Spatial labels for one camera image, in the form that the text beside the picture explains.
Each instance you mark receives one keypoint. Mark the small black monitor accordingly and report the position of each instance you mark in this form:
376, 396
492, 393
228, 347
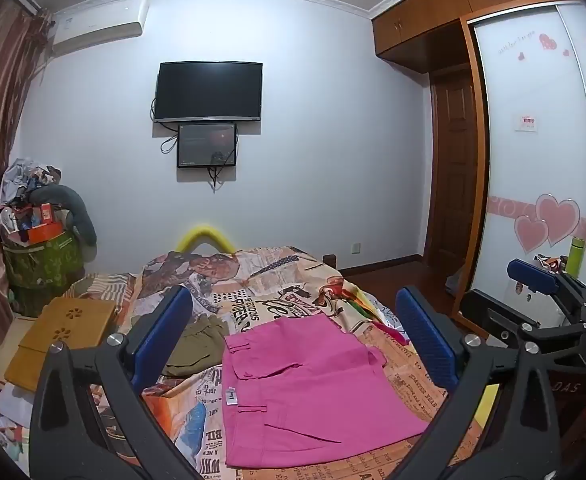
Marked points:
207, 145

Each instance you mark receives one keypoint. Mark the small red white sticker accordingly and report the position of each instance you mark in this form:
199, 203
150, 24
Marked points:
527, 123

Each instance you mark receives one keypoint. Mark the white crumpled cloth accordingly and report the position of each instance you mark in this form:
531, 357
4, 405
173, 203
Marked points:
8, 425

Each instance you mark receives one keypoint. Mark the wall-mounted black television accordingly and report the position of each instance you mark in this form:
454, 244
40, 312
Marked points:
208, 91

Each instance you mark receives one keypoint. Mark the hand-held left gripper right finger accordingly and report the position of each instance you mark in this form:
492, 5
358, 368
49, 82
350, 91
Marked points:
425, 327

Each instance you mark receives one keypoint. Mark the wooden overhead cabinets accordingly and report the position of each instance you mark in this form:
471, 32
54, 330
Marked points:
443, 10

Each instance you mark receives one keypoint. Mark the white heart-print wardrobe door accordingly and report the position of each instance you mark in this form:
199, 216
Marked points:
538, 160

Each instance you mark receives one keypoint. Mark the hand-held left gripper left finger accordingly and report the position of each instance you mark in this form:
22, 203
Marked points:
170, 322

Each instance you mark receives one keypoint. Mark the wooden lap desk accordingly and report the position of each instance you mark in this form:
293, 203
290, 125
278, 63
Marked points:
63, 340

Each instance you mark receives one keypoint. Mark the wall socket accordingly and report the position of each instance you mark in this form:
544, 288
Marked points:
355, 248

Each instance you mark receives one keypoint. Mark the orange box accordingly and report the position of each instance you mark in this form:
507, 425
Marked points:
43, 225

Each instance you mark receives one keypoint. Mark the pink pants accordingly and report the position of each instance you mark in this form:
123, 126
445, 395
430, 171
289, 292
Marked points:
313, 390

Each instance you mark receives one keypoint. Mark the brown wooden door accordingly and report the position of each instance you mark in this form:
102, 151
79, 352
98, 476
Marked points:
454, 175

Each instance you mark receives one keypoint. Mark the olive green pants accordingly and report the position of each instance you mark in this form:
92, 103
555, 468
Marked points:
198, 350

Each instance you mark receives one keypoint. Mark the pile of clothes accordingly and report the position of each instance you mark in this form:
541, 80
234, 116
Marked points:
23, 175

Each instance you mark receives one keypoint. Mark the green fabric bag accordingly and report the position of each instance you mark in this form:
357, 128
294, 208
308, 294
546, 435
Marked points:
40, 270

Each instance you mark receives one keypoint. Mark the white air conditioner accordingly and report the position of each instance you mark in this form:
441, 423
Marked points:
98, 25

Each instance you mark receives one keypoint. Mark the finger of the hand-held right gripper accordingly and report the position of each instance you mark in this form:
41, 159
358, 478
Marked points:
493, 315
532, 277

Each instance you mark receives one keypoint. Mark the grey plush toy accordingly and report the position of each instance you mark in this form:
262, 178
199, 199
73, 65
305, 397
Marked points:
80, 210

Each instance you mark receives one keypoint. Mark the printed blanket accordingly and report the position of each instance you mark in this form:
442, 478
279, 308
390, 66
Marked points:
283, 280

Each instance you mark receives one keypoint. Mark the green bottle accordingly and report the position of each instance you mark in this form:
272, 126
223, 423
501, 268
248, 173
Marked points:
575, 257

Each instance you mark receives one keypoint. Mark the yellow foam tube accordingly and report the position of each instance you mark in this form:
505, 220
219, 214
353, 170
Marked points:
205, 239

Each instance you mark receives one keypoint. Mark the white plastic bag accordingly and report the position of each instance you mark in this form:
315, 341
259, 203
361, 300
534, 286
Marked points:
455, 280

